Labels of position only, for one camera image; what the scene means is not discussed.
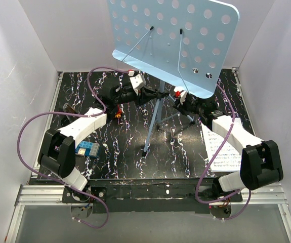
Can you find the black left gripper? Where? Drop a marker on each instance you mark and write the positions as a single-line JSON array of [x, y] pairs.
[[142, 93]]

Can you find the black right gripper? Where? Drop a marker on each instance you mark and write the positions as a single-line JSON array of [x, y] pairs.
[[183, 103]]

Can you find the blue music stand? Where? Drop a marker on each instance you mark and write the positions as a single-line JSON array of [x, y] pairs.
[[182, 43]]

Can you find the white sheet music page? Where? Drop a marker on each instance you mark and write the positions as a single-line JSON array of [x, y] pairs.
[[229, 158]]

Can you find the black metronome body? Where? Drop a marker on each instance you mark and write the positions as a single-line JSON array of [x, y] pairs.
[[66, 119]]

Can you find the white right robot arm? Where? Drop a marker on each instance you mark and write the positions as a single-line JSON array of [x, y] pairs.
[[260, 160]]

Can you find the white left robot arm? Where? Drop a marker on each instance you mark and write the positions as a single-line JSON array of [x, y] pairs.
[[58, 149]]

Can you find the red toy brick car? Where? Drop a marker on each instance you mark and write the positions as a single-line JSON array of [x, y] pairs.
[[117, 114]]

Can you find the blue white brick block stack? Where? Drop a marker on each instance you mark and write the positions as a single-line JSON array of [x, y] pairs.
[[87, 149]]

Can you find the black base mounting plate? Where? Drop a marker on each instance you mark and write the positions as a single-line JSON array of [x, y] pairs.
[[148, 195]]

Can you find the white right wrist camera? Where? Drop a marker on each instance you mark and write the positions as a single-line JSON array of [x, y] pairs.
[[180, 94]]

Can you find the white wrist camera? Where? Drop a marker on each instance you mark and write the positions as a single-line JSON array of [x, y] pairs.
[[138, 82], [180, 94]]

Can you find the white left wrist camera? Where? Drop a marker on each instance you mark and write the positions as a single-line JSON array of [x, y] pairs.
[[138, 82]]

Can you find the aluminium rail frame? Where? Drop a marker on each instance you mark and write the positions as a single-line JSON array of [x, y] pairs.
[[46, 212]]

